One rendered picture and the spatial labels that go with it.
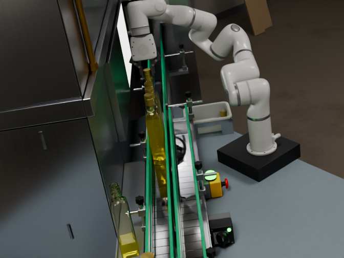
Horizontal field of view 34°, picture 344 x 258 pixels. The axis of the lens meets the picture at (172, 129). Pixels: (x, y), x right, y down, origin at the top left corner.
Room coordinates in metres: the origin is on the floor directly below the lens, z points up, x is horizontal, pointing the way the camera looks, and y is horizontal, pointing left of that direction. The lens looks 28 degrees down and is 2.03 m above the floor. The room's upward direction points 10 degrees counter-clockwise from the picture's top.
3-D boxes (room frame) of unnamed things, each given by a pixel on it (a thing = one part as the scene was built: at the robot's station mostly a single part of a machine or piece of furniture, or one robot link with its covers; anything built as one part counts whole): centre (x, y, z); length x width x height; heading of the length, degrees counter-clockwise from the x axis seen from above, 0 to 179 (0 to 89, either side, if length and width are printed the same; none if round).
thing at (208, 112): (2.36, -0.18, 0.80); 0.22 x 0.17 x 0.09; 87
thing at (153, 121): (1.96, 0.07, 0.99); 0.06 x 0.06 x 0.21; 87
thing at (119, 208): (1.39, 0.20, 1.01); 0.06 x 0.06 x 0.26; 7
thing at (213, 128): (2.36, -0.15, 0.79); 0.27 x 0.17 x 0.08; 87
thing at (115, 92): (2.40, 0.18, 1.15); 0.90 x 0.03 x 0.34; 177
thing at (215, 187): (1.82, -0.12, 0.79); 0.07 x 0.07 x 0.07; 87
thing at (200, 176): (1.65, -0.09, 0.94); 0.07 x 0.04 x 0.13; 87
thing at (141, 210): (1.50, 0.16, 0.94); 0.07 x 0.04 x 0.13; 87
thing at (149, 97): (1.96, 0.07, 1.14); 0.04 x 0.04 x 0.04
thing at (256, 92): (2.00, -0.35, 1.05); 0.13 x 0.10 x 0.16; 92
